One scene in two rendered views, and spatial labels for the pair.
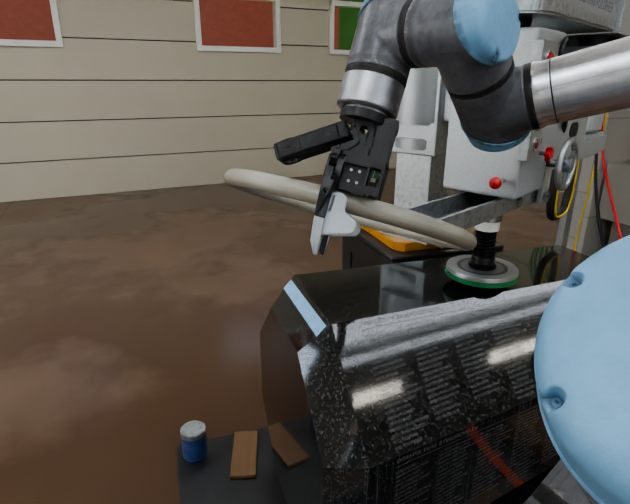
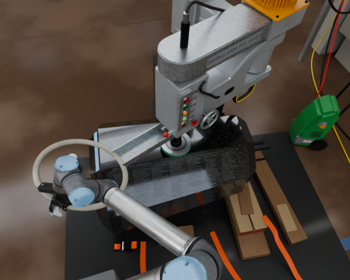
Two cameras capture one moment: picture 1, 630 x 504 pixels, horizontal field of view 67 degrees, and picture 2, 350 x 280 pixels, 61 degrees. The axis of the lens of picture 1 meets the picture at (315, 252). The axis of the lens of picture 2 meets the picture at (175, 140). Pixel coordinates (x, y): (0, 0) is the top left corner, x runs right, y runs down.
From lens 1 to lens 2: 1.33 m
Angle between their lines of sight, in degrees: 35
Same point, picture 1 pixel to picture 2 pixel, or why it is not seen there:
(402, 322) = (131, 169)
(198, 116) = not seen: outside the picture
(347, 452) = (103, 211)
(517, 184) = (176, 134)
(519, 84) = (101, 199)
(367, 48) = (55, 180)
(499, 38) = (83, 204)
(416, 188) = not seen: hidden behind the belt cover
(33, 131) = not seen: outside the picture
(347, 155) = (56, 200)
